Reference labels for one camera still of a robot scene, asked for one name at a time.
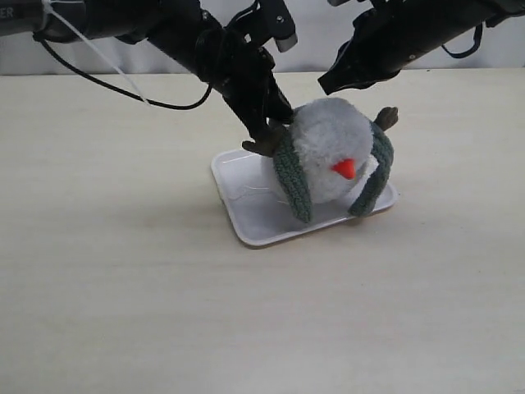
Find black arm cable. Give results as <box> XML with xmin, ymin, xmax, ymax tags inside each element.
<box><xmin>441</xmin><ymin>14</ymin><xmax>504</xmax><ymax>58</ymax></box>
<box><xmin>32</xmin><ymin>32</ymin><xmax>213</xmax><ymax>110</ymax></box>

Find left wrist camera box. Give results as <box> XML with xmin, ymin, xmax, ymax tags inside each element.
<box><xmin>226</xmin><ymin>0</ymin><xmax>298</xmax><ymax>53</ymax></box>

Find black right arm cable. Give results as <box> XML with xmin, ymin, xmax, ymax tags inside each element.
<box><xmin>441</xmin><ymin>14</ymin><xmax>504</xmax><ymax>58</ymax></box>

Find white zip tie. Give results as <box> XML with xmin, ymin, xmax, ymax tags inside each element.
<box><xmin>40</xmin><ymin>0</ymin><xmax>151</xmax><ymax>106</ymax></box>

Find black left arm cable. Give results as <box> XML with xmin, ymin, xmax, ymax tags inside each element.
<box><xmin>32</xmin><ymin>32</ymin><xmax>213</xmax><ymax>110</ymax></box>

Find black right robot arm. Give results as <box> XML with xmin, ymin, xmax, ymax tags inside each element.
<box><xmin>318</xmin><ymin>0</ymin><xmax>524</xmax><ymax>95</ymax></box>

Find white plush snowman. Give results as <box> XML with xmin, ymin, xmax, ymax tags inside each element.
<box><xmin>242</xmin><ymin>98</ymin><xmax>399</xmax><ymax>206</ymax></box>

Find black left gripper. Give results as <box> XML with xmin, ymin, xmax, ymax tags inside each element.
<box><xmin>194</xmin><ymin>27</ymin><xmax>294</xmax><ymax>142</ymax></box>

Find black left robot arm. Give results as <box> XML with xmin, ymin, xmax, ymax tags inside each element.
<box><xmin>1</xmin><ymin>1</ymin><xmax>297</xmax><ymax>141</ymax></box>

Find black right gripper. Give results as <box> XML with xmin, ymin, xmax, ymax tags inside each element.
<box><xmin>317</xmin><ymin>7</ymin><xmax>414</xmax><ymax>94</ymax></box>

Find white plastic tray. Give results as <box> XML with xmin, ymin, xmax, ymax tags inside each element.
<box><xmin>210</xmin><ymin>149</ymin><xmax>377</xmax><ymax>248</ymax></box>

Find green knitted scarf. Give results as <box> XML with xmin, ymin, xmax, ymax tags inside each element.
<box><xmin>267</xmin><ymin>121</ymin><xmax>395</xmax><ymax>223</ymax></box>

